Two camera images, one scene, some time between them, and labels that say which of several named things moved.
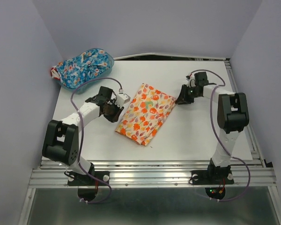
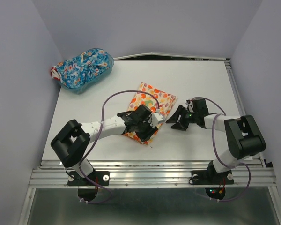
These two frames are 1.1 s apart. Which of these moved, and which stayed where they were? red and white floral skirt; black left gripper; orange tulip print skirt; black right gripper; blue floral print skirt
Moved: black right gripper; black left gripper
Stayed: orange tulip print skirt; blue floral print skirt; red and white floral skirt
